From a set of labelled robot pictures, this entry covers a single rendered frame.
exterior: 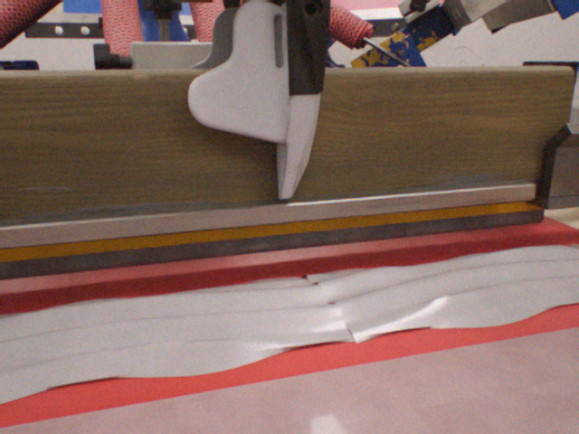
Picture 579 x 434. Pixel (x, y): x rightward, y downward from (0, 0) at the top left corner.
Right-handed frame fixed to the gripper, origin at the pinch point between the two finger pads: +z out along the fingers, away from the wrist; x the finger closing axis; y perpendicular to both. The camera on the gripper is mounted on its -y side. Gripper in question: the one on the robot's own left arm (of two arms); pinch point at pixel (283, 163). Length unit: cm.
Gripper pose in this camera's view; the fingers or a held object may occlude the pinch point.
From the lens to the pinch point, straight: 30.0
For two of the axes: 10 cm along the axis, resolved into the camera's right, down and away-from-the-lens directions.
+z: 0.0, 9.6, 2.9
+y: -9.6, 0.8, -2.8
